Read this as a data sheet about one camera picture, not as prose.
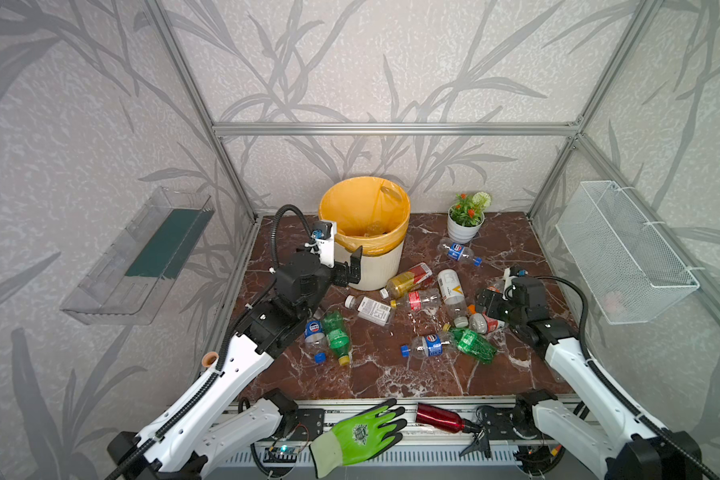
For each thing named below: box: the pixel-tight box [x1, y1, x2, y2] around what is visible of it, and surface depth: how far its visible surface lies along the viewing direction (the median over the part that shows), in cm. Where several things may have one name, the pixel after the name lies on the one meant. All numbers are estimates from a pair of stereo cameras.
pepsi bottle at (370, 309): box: [345, 295, 394, 327], surface depth 93 cm
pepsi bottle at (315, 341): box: [304, 318, 329, 365], surface depth 87 cm
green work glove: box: [309, 399, 407, 479], surface depth 72 cm
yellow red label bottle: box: [380, 262, 433, 300], surface depth 97 cm
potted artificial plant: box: [447, 191, 492, 243], surface depth 106 cm
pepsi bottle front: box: [400, 334, 452, 358], surface depth 85 cm
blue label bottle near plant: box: [438, 239, 483, 267], surface depth 107 cm
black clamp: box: [459, 427, 491, 458], surface depth 72 cm
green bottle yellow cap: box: [323, 309, 351, 366], surface depth 86 cm
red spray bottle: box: [415, 403, 480, 434], surface depth 73 cm
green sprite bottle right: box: [442, 323, 498, 364], surface depth 86 cm
